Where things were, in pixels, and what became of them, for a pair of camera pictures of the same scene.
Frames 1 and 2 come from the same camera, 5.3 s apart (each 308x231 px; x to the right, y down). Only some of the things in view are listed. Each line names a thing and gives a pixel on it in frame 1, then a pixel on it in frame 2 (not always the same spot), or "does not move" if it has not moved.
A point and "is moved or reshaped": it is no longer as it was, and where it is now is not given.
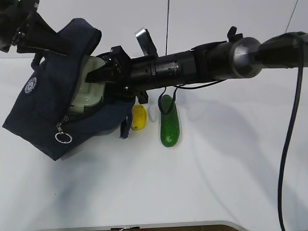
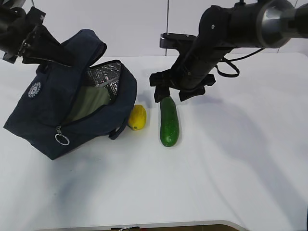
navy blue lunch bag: (39, 118) is moved or reshaped
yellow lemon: (139, 117) does not move
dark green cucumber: (170, 123) does not move
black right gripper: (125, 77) → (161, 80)
